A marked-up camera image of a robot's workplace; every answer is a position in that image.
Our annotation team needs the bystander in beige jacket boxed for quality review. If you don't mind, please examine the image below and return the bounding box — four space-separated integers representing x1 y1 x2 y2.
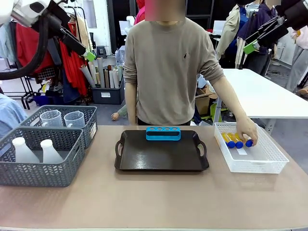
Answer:
215 0 249 69

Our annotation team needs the tall grey paper roll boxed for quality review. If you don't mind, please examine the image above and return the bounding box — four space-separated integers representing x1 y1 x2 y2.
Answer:
97 57 106 89

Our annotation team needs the bystander in grey trousers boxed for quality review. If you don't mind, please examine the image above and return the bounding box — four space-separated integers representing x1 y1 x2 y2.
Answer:
285 23 308 98

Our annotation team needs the red dress on hanger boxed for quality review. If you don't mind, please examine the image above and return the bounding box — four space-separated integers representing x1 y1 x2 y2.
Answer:
58 22 89 96

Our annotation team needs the orange tube blue cap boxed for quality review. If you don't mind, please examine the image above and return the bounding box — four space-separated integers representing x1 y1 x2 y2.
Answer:
222 132 236 148
242 136 254 148
230 133 244 149

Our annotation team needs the brown cardboard box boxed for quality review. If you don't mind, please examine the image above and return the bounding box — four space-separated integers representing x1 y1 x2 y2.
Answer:
195 87 218 116

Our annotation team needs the person's left forearm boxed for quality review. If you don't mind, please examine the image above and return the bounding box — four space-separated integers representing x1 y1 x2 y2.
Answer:
208 76 250 126

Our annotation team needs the person's right forearm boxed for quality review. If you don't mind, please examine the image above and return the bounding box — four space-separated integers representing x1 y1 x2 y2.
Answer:
124 81 139 126

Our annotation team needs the black plastic serving tray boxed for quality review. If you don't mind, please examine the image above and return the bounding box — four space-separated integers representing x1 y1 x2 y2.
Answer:
114 129 209 172

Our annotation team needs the blue test tube rack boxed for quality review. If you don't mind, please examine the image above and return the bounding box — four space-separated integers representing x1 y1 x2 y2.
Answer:
145 126 182 142

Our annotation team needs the white paper roll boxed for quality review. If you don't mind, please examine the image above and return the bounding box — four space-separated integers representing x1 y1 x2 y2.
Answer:
87 61 98 85

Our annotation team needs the brown paper roll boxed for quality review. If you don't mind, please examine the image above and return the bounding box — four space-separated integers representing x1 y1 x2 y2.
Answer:
103 68 110 89

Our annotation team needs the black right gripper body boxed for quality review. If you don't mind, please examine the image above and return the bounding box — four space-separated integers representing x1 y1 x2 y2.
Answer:
275 0 308 31

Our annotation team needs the grey woven plastic basket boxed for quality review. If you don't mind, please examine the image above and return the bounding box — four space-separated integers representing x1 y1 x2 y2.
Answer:
0 127 85 188
19 105 98 150

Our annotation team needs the beige garment on hanger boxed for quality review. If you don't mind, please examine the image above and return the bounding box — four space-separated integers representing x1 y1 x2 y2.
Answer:
75 14 91 52

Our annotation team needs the black garment rack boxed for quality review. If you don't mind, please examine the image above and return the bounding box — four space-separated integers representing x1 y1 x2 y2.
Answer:
4 6 94 110

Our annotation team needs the red jacket on hanger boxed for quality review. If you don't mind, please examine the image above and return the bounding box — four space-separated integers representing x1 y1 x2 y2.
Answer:
14 23 55 75

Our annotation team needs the white perforated plastic basket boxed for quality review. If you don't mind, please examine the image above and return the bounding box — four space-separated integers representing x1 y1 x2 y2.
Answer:
214 122 290 174

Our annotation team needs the person in beige sweater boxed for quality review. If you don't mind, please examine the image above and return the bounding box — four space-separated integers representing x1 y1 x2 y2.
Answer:
123 17 226 126

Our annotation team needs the white office table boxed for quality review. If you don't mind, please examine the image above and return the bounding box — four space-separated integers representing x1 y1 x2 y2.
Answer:
213 68 308 135

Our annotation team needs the dark grey storage bin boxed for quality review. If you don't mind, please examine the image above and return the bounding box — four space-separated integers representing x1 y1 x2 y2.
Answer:
90 77 125 105

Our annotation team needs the person's left hand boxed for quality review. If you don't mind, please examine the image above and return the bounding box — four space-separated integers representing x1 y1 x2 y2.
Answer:
233 116 259 145

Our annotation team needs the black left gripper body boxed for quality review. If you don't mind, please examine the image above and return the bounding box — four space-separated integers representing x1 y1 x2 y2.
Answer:
46 0 73 41

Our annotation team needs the clear plastic measuring beaker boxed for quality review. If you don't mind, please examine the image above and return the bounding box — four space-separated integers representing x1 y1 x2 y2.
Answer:
39 109 63 128
63 111 86 128

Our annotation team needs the white translucent conical flask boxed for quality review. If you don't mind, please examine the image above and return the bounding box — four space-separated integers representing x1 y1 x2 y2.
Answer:
12 137 40 164
39 139 64 164

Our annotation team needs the light blue hanging garment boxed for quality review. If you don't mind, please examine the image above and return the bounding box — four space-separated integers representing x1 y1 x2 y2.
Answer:
0 20 18 64

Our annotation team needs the light blue denim cloth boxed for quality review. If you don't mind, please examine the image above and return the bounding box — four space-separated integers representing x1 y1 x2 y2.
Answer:
0 93 29 140

